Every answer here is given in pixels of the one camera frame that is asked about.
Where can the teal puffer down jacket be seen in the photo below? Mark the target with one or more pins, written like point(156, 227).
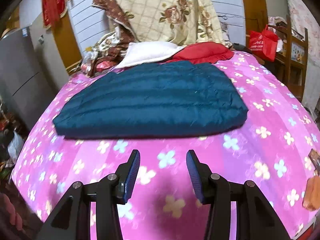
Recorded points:
point(152, 100)

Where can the dark brown small box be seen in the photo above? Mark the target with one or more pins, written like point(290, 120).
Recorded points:
point(315, 160)

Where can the red shopping bag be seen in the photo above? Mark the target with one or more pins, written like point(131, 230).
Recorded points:
point(263, 44)

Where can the white folded cloth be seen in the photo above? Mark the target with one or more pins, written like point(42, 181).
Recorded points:
point(148, 52)

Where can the red pillow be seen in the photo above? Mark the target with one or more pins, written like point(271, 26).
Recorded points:
point(204, 52)

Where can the red hanging decoration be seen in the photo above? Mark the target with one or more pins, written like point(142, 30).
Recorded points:
point(52, 12)

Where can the grey refrigerator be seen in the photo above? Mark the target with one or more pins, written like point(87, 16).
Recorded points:
point(24, 87)

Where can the wooden chair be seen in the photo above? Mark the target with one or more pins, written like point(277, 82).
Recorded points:
point(292, 60)

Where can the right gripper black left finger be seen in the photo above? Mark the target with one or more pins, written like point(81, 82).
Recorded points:
point(70, 218)

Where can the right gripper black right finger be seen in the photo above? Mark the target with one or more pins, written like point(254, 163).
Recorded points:
point(255, 217)

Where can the pink floral bed sheet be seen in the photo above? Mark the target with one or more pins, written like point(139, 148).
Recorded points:
point(271, 149)

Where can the brown patterned blanket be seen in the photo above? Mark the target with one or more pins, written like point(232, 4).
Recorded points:
point(111, 48)

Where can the orange brown packet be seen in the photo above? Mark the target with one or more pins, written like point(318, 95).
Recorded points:
point(311, 200)

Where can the cream floral quilt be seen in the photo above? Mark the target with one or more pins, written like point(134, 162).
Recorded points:
point(181, 22)

